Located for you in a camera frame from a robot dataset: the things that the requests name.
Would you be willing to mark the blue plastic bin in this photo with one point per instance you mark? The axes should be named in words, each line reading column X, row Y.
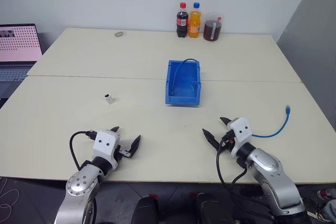
column 183, row 87

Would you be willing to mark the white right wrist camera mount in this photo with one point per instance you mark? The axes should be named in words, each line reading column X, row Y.
column 242, row 129

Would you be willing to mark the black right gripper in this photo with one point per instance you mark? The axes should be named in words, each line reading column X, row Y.
column 228, row 138

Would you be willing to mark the dark rounded shape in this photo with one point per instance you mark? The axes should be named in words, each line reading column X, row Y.
column 145, row 211
column 212, row 209

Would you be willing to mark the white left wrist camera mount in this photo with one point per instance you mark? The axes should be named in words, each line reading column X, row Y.
column 105, row 144

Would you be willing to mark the small white adapter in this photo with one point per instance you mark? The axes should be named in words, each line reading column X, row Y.
column 109, row 100

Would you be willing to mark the cola bottle red cap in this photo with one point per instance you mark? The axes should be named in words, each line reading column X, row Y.
column 182, row 24

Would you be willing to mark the grey laptop pink screen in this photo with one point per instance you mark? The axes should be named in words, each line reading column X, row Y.
column 15, row 43

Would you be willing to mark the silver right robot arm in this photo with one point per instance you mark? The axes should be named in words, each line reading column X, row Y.
column 273, row 174

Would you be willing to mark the red white sneaker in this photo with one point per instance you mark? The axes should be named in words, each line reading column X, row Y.
column 326, row 194

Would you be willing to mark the orange soda bottle blue cap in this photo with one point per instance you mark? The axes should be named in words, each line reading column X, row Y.
column 195, row 26

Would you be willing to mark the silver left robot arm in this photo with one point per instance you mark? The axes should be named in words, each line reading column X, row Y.
column 78, row 182

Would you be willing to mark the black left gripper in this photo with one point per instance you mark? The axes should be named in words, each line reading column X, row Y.
column 123, row 152

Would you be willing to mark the clear jar brown liquid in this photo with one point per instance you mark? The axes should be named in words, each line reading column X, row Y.
column 212, row 31

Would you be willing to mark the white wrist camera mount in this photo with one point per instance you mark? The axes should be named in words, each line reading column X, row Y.
column 242, row 129
column 105, row 144

